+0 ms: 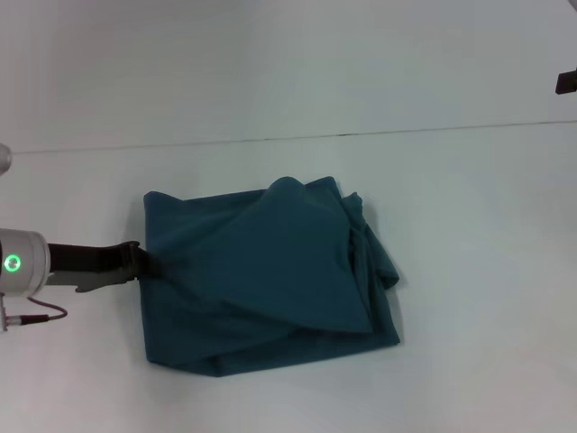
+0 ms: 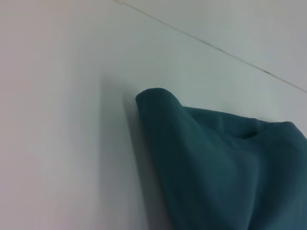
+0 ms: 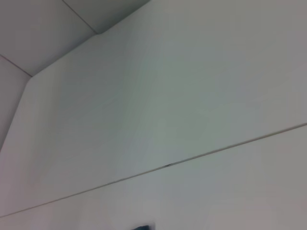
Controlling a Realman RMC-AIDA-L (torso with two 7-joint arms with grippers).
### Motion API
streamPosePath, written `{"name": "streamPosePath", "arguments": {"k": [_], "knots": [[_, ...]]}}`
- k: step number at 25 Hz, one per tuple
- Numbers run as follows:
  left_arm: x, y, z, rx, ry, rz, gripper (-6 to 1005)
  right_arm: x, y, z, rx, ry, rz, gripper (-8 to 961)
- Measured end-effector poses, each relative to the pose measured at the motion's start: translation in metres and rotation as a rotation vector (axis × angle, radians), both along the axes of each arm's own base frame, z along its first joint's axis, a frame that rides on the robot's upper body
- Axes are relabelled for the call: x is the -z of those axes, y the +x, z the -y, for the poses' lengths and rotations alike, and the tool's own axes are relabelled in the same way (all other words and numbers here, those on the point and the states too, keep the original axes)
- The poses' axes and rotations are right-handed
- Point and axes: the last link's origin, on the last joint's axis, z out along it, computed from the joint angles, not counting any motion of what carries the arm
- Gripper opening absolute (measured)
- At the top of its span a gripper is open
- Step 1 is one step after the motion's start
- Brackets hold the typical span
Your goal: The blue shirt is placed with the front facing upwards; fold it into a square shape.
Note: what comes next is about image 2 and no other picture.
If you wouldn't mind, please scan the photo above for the teal T-shirt with FREE print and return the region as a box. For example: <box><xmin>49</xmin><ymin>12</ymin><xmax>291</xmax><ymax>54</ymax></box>
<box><xmin>135</xmin><ymin>87</ymin><xmax>307</xmax><ymax>230</ymax></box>

